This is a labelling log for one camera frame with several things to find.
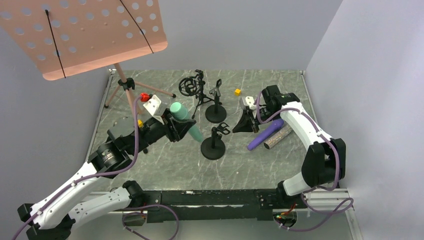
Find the purple toy microphone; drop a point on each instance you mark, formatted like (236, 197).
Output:
(274, 126)

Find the pink perforated music stand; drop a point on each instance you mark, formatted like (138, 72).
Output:
(58, 39)

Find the yellow cube near teal microphone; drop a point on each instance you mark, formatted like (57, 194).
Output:
(237, 92)

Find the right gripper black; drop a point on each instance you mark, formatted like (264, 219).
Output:
(253, 116)

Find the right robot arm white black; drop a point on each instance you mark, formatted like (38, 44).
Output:
(325, 159)

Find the black round-base clip mic stand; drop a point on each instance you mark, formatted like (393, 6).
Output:
(216, 113)

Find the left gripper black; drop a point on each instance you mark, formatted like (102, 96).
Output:
(171, 124)

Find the teal toy microphone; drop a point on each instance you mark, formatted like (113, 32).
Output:
(180, 112)

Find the yellow cube near music stand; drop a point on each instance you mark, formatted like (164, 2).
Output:
(140, 123)

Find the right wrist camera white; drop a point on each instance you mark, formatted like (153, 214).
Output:
(248, 102)

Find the black shock mount tripod stand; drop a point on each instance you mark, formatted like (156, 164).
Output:
(194, 86)

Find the glitter silver toy microphone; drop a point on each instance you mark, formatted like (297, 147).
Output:
(277, 137)

